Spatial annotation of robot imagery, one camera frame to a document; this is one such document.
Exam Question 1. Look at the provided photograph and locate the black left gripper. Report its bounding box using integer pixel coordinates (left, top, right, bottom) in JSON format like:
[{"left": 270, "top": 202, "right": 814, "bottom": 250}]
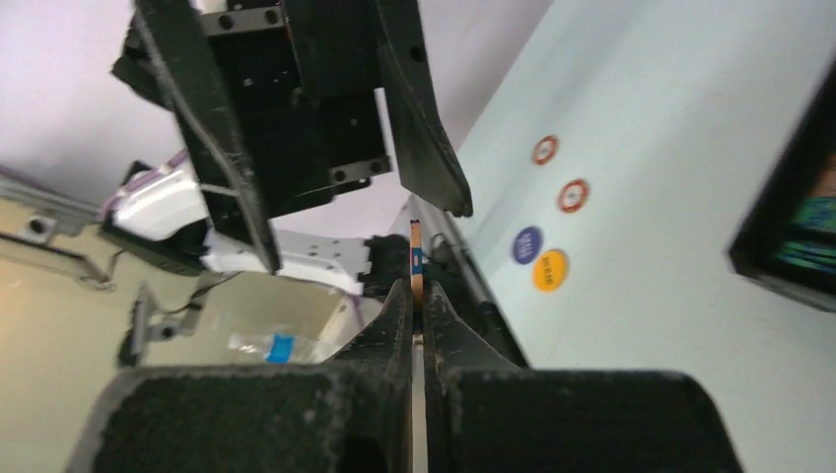
[{"left": 113, "top": 1, "right": 473, "bottom": 273}]

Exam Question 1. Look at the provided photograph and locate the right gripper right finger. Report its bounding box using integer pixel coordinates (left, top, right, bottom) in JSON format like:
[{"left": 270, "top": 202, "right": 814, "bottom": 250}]
[{"left": 423, "top": 284, "right": 742, "bottom": 472}]

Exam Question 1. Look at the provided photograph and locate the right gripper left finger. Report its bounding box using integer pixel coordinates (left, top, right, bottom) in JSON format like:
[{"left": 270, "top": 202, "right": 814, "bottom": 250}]
[{"left": 66, "top": 280, "right": 413, "bottom": 472}]

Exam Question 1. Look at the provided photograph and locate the white red poker chip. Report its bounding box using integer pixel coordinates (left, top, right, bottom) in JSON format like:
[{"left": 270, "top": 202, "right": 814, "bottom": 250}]
[{"left": 409, "top": 219, "right": 424, "bottom": 309}]

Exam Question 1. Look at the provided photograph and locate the orange poker chip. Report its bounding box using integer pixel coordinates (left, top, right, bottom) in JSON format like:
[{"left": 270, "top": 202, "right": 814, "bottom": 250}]
[
  {"left": 556, "top": 178, "right": 590, "bottom": 214},
  {"left": 531, "top": 134, "right": 560, "bottom": 166}
]

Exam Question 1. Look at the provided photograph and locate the black poker case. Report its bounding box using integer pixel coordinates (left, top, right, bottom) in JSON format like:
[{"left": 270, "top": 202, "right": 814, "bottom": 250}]
[{"left": 728, "top": 65, "right": 835, "bottom": 313}]

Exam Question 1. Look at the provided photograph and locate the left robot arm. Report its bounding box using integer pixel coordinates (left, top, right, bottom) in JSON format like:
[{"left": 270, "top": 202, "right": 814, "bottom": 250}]
[{"left": 101, "top": 1, "right": 473, "bottom": 292}]

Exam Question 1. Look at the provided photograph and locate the yellow big blind button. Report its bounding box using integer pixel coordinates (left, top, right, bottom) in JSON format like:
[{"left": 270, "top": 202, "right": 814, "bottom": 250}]
[{"left": 531, "top": 248, "right": 570, "bottom": 292}]

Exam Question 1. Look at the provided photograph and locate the blue small blind button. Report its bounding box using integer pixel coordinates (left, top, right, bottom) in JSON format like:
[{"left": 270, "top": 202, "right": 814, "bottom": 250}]
[{"left": 511, "top": 226, "right": 543, "bottom": 265}]

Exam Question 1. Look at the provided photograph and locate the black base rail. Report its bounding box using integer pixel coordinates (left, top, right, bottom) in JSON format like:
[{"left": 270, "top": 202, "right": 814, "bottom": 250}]
[{"left": 403, "top": 196, "right": 529, "bottom": 368}]

